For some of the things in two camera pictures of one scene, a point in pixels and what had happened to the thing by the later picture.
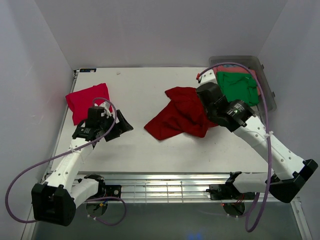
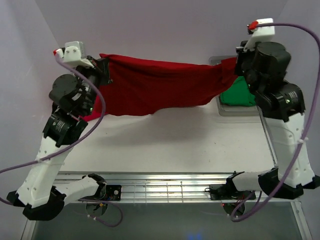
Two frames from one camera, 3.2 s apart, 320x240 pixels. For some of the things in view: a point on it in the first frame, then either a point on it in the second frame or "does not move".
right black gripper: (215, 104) → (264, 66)
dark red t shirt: (185, 113) → (138, 85)
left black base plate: (114, 191) does not move
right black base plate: (228, 191) does not move
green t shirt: (239, 86) does not move
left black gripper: (121, 127) → (102, 65)
